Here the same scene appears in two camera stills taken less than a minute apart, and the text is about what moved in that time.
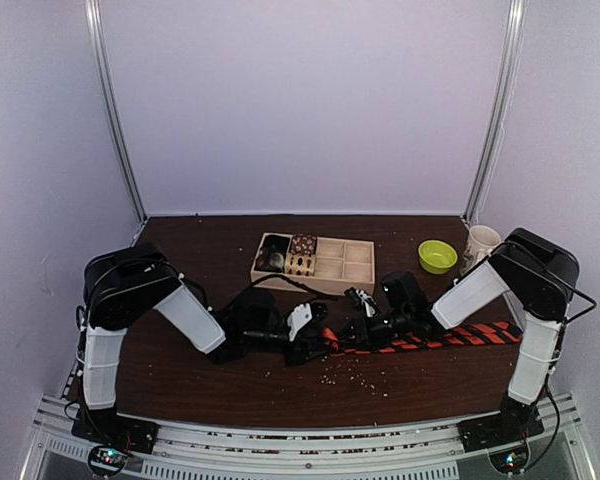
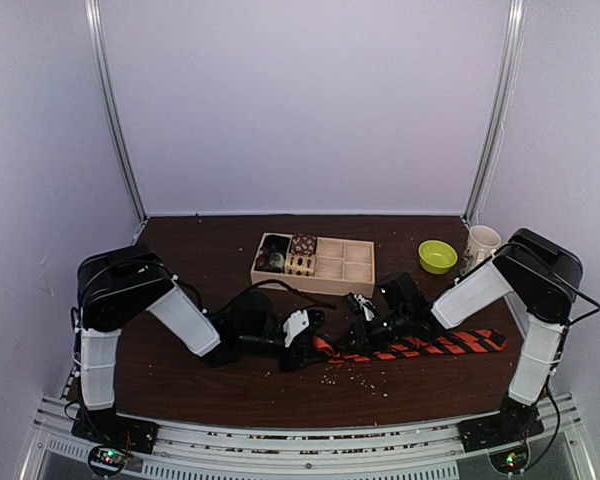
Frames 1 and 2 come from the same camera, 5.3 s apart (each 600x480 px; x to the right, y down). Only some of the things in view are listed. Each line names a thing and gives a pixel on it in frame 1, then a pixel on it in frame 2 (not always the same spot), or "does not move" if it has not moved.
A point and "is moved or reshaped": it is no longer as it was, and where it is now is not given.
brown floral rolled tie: [303, 244] does not move
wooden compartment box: [324, 265] does not move
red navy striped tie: [474, 334] is moved or reshaped
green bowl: [437, 257] does not move
